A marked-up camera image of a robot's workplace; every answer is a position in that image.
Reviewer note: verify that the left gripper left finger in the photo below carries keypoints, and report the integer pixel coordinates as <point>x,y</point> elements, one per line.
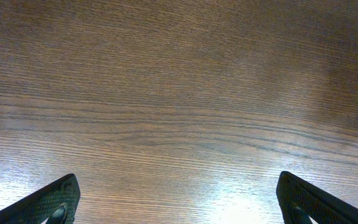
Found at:
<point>55,203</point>

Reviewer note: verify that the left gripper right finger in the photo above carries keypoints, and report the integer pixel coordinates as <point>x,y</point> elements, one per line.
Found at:
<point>301,202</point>

